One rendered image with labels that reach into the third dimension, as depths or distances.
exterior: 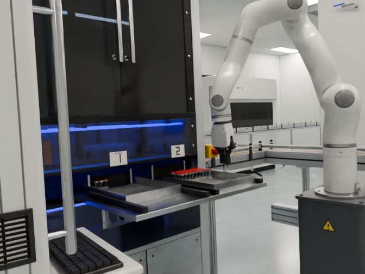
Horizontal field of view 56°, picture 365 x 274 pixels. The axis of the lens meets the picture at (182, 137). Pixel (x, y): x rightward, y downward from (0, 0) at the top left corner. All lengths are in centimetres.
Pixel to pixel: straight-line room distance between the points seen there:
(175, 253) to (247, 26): 112
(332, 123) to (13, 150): 107
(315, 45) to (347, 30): 148
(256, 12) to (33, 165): 102
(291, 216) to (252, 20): 146
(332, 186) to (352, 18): 170
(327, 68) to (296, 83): 920
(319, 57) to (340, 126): 27
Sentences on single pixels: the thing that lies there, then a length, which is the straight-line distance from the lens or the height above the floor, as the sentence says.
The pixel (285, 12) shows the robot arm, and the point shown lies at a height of 155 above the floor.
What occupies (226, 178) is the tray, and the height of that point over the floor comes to 89.
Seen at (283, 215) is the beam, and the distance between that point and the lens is 251.
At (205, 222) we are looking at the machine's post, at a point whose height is 62.
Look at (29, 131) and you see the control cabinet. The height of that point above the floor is 117.
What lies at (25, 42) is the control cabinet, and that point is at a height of 135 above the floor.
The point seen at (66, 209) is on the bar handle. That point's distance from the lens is 84.
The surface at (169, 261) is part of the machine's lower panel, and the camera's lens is 180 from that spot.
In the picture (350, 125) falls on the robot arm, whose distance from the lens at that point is 140.
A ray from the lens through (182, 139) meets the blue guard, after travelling 174.
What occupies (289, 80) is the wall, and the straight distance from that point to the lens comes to 1075.
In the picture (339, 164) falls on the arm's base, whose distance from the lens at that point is 141.
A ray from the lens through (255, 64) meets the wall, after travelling 1000.
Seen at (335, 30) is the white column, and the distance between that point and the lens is 293.
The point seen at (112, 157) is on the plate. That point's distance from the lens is 151.
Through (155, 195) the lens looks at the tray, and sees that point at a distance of 133.
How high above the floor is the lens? 118
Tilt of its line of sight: 3 degrees down
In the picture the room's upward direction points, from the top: 3 degrees counter-clockwise
